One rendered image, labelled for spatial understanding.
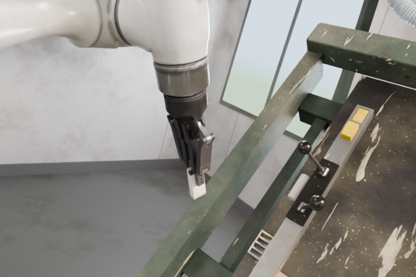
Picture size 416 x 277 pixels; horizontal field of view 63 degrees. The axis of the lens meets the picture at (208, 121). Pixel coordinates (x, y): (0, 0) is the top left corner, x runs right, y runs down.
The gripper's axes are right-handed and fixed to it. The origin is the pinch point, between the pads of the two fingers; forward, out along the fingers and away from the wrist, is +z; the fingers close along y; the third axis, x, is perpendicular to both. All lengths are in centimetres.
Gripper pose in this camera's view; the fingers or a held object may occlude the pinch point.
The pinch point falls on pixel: (196, 181)
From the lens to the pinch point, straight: 69.5
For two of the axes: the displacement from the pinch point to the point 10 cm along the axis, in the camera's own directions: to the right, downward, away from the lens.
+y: -5.7, -3.5, 7.4
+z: 0.9, 8.7, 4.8
